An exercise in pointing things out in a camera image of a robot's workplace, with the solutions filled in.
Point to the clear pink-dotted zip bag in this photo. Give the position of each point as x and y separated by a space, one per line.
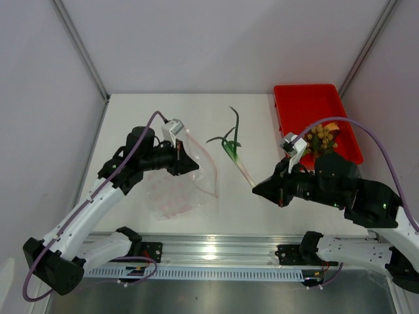
169 196

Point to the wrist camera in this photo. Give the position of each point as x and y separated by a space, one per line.
294 146
173 131

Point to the aluminium corner post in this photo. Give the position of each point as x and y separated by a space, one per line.
377 30
69 27

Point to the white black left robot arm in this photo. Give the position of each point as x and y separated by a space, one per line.
58 259

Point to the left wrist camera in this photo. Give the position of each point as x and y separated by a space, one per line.
173 131

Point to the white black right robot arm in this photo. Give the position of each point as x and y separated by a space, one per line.
370 204

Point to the green spring onion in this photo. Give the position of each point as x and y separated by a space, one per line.
230 144

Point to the aluminium corner post right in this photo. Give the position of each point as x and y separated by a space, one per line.
377 30

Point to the white slotted cable duct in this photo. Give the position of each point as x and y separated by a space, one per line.
198 273

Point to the brown longan fruit bunch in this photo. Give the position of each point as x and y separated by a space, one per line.
320 142

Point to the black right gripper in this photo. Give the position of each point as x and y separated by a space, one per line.
275 188

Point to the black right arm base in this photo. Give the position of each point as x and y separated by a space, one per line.
293 255

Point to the aluminium corner post left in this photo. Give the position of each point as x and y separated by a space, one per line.
69 27

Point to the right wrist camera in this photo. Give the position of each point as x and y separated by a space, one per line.
294 146

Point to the aluminium front rail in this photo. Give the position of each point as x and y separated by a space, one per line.
258 251

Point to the red plastic bin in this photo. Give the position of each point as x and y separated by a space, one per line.
297 106

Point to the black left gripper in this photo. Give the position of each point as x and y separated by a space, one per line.
181 162

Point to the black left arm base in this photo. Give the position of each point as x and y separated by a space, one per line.
148 249

